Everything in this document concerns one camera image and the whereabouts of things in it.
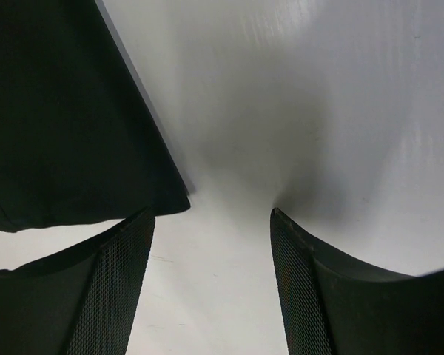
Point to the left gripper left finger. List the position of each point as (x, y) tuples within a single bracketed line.
[(81, 300)]

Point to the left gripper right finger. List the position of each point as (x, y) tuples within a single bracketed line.
[(333, 303)]

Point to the black t-shirt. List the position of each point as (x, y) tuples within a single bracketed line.
[(78, 144)]

